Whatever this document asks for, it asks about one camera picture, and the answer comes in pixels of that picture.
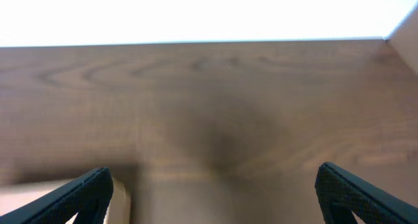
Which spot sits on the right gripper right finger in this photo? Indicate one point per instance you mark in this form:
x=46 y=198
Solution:
x=344 y=196

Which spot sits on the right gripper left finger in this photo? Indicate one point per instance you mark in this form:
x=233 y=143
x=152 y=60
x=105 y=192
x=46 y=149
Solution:
x=85 y=198

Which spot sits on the cardboard box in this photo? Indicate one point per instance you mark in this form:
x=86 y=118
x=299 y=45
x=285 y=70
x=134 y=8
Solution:
x=17 y=196

